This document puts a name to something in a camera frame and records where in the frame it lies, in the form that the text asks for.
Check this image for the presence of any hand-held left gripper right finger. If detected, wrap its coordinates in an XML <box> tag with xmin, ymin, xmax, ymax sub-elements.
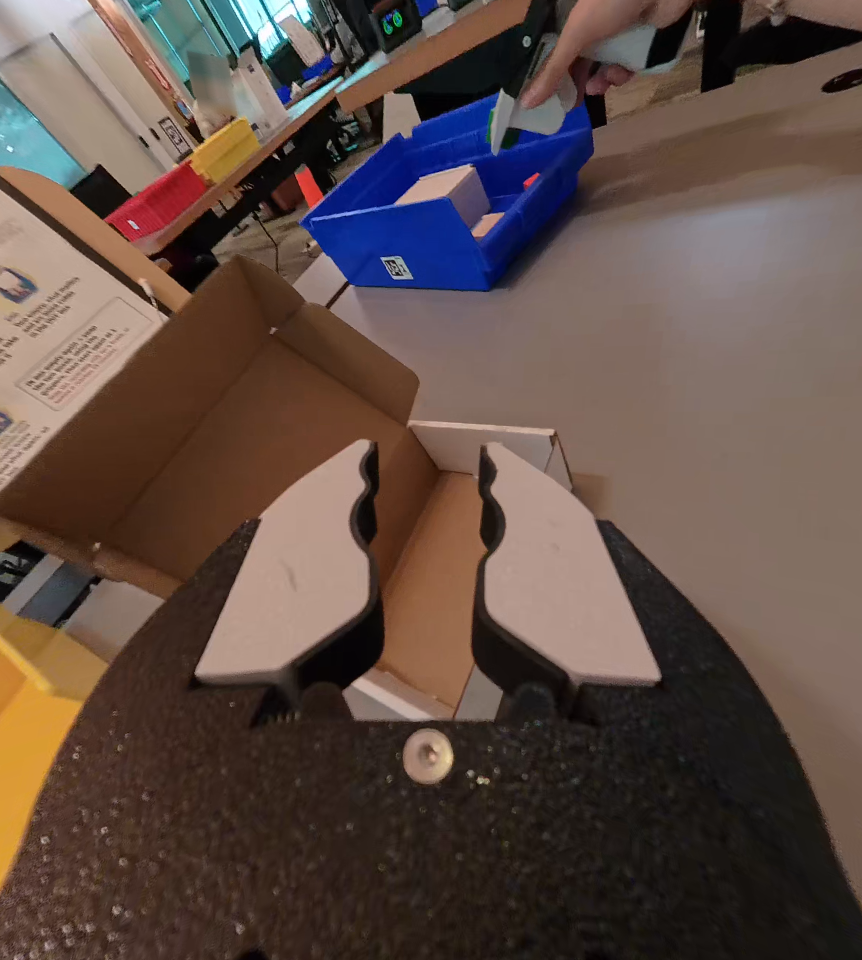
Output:
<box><xmin>473</xmin><ymin>442</ymin><xmax>662</xmax><ymax>695</ymax></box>

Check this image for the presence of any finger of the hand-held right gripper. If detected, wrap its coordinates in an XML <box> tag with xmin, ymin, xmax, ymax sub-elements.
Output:
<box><xmin>517</xmin><ymin>78</ymin><xmax>578</xmax><ymax>138</ymax></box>
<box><xmin>491</xmin><ymin>90</ymin><xmax>524</xmax><ymax>156</ymax></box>

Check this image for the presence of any person's right hand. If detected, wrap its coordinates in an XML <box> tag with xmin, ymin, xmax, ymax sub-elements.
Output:
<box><xmin>521</xmin><ymin>0</ymin><xmax>698</xmax><ymax>106</ymax></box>

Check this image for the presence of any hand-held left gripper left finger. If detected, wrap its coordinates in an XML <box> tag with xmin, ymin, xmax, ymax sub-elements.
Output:
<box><xmin>194</xmin><ymin>438</ymin><xmax>386</xmax><ymax>695</ymax></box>

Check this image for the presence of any white cardboard mailer box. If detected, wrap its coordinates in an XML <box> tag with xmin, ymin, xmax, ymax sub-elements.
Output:
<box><xmin>0</xmin><ymin>255</ymin><xmax>575</xmax><ymax>721</ymax></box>
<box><xmin>395</xmin><ymin>163</ymin><xmax>494</xmax><ymax>228</ymax></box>

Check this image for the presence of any blue plastic bin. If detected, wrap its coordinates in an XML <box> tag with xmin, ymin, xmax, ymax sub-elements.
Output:
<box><xmin>299</xmin><ymin>93</ymin><xmax>596</xmax><ymax>292</ymax></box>

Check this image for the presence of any printed instruction sheet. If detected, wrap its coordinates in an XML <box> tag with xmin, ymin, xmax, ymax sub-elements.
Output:
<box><xmin>0</xmin><ymin>153</ymin><xmax>166</xmax><ymax>560</ymax></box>

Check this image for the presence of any green cube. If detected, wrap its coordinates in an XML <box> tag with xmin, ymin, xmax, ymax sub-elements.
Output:
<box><xmin>485</xmin><ymin>105</ymin><xmax>521</xmax><ymax>151</ymax></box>

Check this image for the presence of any small yellow storage bin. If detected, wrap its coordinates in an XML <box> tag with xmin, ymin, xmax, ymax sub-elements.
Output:
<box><xmin>189</xmin><ymin>118</ymin><xmax>261</xmax><ymax>185</ymax></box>

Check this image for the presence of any small red storage bin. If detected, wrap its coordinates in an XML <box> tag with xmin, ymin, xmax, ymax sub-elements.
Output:
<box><xmin>104</xmin><ymin>161</ymin><xmax>209</xmax><ymax>243</ymax></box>

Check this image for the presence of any black device with green display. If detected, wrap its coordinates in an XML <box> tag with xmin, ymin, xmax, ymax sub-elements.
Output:
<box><xmin>371</xmin><ymin>0</ymin><xmax>423</xmax><ymax>54</ymax></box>

